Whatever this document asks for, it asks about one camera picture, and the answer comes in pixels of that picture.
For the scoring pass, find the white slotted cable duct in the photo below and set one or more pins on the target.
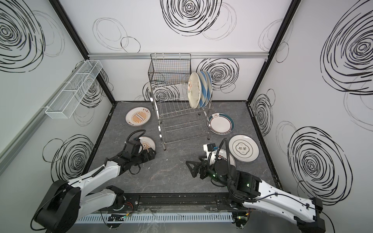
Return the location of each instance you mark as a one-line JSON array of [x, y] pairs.
[[156, 218]]

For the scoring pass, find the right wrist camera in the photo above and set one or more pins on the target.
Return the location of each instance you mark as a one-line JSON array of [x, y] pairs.
[[209, 148]]

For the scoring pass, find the blue striped plate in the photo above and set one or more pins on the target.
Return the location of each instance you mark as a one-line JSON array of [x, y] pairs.
[[209, 86], [204, 86]]

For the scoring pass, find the green rimmed white plate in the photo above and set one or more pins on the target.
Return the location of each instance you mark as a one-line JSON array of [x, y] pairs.
[[221, 124]]

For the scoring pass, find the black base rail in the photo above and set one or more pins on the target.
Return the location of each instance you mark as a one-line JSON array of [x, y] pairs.
[[181, 201]]

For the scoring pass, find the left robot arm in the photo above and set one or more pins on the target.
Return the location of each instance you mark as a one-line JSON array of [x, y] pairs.
[[68, 201]]

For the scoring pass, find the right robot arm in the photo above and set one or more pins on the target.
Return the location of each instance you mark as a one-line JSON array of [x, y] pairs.
[[251, 192]]

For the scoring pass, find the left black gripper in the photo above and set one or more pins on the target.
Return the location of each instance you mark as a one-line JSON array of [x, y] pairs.
[[144, 154]]

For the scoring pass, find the dark wire mesh basket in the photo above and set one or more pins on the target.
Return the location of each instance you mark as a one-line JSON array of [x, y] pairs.
[[172, 68]]

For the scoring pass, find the steel two-tier dish rack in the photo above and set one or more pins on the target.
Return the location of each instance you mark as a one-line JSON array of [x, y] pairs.
[[177, 120]]

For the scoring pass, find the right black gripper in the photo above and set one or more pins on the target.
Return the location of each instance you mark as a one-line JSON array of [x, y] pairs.
[[200, 169]]

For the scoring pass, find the cream floral plate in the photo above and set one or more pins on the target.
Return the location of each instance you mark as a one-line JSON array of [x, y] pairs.
[[194, 90]]

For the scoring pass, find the white plate green emblem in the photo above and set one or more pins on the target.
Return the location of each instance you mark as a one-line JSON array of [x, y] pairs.
[[243, 148]]

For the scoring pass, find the orange sunburst plate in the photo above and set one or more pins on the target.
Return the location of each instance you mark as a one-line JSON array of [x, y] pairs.
[[138, 116], [147, 143]]

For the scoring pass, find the white plate red characters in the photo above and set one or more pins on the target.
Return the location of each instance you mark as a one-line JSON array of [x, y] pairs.
[[221, 156]]

